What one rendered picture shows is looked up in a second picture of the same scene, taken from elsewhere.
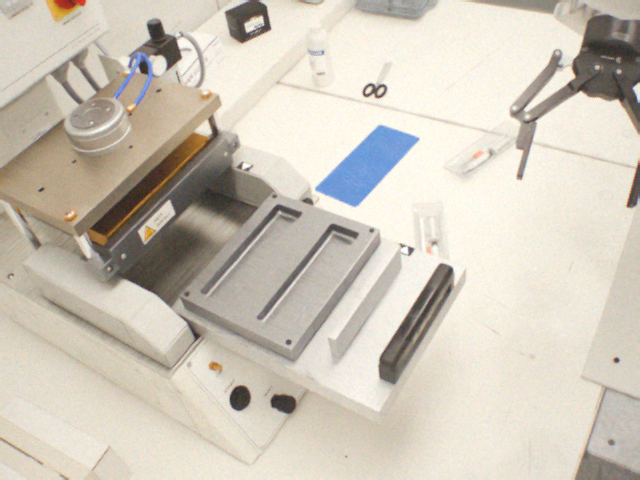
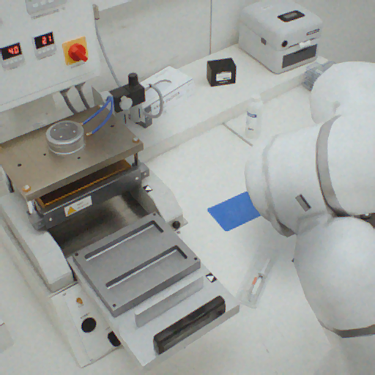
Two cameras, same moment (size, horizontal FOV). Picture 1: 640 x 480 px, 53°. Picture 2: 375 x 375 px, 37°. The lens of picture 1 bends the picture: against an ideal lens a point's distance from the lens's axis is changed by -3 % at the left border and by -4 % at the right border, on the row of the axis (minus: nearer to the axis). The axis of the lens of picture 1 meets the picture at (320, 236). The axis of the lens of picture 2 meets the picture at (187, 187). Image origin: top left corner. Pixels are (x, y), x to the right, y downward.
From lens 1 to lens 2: 0.38 m
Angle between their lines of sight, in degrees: 11
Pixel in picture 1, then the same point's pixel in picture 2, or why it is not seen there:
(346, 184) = (228, 214)
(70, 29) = (75, 71)
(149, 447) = (30, 332)
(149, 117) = (97, 142)
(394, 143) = not seen: hidden behind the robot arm
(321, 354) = (130, 319)
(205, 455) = (58, 351)
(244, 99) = (192, 129)
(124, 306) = (39, 247)
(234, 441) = (75, 349)
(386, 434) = not seen: outside the picture
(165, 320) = (58, 264)
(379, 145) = not seen: hidden behind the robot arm
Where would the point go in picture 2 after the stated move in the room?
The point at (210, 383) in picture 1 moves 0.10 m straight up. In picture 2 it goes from (73, 310) to (65, 280)
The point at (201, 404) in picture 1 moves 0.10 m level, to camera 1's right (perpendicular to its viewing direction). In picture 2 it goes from (63, 319) to (108, 330)
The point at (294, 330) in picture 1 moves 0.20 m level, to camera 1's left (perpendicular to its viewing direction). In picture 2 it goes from (121, 299) to (23, 279)
